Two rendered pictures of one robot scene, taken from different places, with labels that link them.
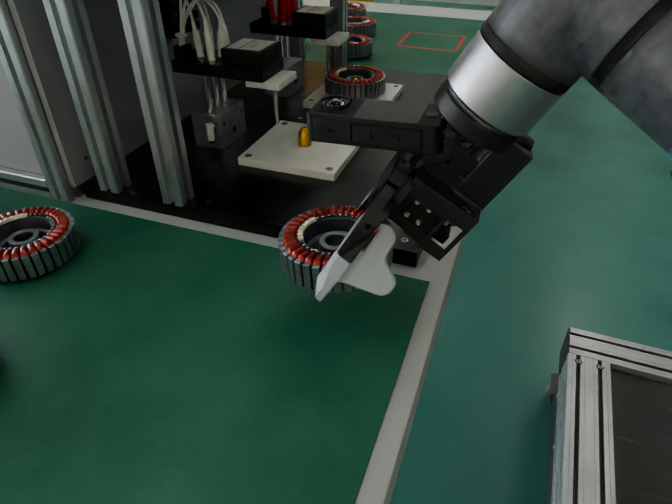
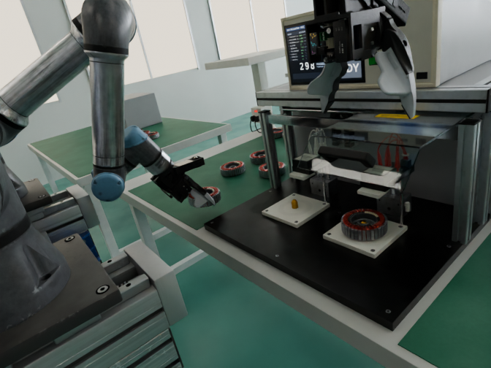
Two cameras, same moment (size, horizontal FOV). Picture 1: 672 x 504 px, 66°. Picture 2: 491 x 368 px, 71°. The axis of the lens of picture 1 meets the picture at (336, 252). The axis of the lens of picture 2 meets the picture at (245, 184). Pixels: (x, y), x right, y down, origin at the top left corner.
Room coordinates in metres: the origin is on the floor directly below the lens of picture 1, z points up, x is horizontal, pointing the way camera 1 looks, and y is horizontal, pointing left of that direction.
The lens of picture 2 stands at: (1.16, -0.81, 1.28)
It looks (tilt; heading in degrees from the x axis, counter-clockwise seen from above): 23 degrees down; 125
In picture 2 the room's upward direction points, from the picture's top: 11 degrees counter-clockwise
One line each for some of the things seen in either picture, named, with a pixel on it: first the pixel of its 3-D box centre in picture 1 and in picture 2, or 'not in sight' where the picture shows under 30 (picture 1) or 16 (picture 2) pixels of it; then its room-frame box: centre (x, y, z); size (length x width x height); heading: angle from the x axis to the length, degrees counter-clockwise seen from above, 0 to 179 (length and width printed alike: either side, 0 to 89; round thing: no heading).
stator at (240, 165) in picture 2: not in sight; (232, 168); (0.30, 0.36, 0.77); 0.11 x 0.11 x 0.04
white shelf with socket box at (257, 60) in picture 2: not in sight; (257, 98); (0.19, 0.86, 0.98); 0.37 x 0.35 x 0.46; 160
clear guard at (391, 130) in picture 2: not in sight; (387, 137); (1.02, -0.05, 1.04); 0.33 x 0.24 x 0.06; 70
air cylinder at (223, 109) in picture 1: (219, 121); (324, 185); (0.78, 0.18, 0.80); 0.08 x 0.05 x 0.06; 160
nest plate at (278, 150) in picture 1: (305, 147); (295, 209); (0.73, 0.05, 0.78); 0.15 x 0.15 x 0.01; 70
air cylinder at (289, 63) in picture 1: (283, 75); (393, 202); (1.01, 0.10, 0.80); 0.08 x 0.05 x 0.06; 160
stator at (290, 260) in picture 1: (335, 246); (204, 196); (0.42, 0.00, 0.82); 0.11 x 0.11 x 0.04
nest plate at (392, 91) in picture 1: (354, 95); (364, 232); (0.96, -0.04, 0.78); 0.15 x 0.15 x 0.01; 70
